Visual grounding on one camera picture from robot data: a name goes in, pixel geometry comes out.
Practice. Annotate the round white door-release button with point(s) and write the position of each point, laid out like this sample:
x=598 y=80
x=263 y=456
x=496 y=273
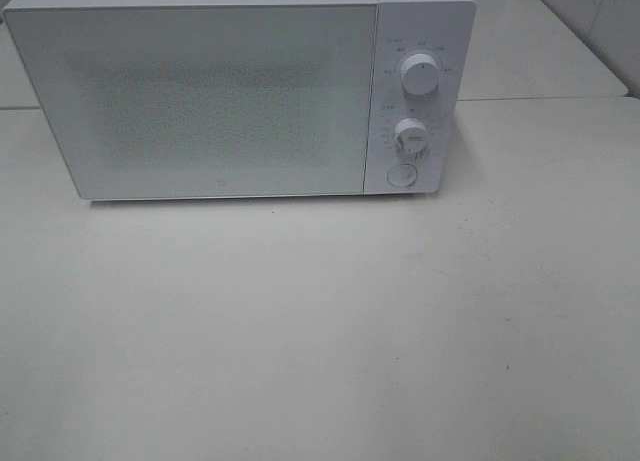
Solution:
x=402 y=175

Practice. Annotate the white timer knob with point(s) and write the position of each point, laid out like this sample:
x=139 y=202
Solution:
x=410 y=136

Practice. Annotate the white microwave door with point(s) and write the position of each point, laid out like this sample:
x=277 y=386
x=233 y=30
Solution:
x=204 y=102

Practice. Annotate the upper white power knob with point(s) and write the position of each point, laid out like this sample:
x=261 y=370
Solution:
x=420 y=73

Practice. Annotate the white microwave oven body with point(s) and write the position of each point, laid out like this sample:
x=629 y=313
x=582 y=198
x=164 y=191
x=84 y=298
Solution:
x=442 y=27

